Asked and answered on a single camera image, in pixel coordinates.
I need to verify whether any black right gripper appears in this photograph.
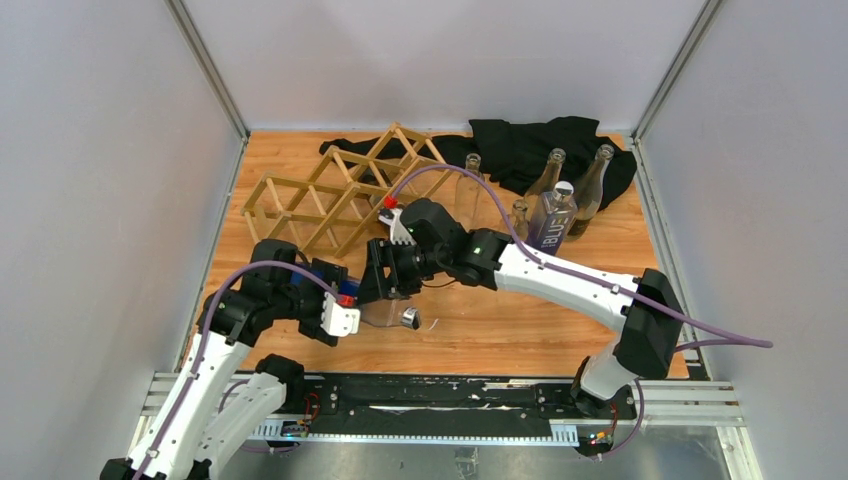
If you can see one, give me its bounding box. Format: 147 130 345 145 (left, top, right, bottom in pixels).
353 237 449 306

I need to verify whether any blue labelled clear bottle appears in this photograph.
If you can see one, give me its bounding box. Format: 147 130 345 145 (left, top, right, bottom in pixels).
298 259 422 330

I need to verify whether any small clear glass bottle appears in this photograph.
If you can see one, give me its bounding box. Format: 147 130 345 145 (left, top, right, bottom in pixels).
454 153 484 230

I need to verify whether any clear bottle with black label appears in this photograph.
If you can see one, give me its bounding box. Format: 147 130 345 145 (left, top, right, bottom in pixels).
523 148 566 209

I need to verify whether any clear bottle with silver label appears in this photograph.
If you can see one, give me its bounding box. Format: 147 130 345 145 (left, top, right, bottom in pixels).
566 144 615 241

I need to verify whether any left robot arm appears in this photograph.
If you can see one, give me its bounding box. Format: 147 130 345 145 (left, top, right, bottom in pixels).
100 239 359 479

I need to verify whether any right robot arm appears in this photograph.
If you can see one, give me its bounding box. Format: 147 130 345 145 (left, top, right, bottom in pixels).
355 199 682 418

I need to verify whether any wooden lattice wine rack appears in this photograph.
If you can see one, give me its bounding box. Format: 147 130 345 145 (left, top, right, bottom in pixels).
241 123 451 258

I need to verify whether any black cloth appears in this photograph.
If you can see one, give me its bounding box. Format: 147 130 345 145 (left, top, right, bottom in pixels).
318 116 637 210

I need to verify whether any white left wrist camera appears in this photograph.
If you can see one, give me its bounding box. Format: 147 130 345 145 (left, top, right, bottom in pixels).
320 292 361 337

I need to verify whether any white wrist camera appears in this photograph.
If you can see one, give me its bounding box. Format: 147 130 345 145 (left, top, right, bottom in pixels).
320 292 361 337
378 207 416 245

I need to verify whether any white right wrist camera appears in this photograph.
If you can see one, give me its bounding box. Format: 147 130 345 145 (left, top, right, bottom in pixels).
378 207 416 245

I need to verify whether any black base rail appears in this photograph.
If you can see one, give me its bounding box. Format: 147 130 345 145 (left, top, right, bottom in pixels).
249 373 638 447

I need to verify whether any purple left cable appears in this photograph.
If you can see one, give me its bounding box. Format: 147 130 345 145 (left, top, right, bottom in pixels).
129 259 356 480

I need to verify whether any purple cable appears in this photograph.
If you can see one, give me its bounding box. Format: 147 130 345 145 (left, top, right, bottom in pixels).
129 259 356 480
382 163 775 460

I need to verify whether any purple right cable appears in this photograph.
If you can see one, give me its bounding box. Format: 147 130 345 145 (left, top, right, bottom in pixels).
382 163 775 460

